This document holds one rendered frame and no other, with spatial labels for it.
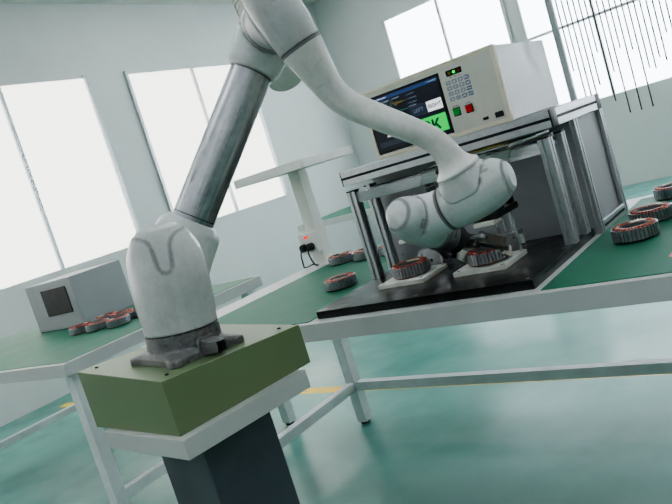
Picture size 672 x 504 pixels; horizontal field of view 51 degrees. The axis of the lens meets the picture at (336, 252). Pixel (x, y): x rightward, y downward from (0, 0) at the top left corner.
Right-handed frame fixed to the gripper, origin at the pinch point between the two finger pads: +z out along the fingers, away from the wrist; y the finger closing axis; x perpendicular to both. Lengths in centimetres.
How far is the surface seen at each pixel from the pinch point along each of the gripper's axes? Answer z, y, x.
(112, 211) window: 182, -470, 160
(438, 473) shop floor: 63, -55, -58
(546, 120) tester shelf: -4.5, 20.5, 30.2
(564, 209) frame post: 5.0, 19.7, 9.4
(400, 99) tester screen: -10, -20, 47
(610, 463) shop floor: 71, 3, -53
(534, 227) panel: 22.4, 3.9, 12.1
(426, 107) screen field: -8.0, -12.3, 42.9
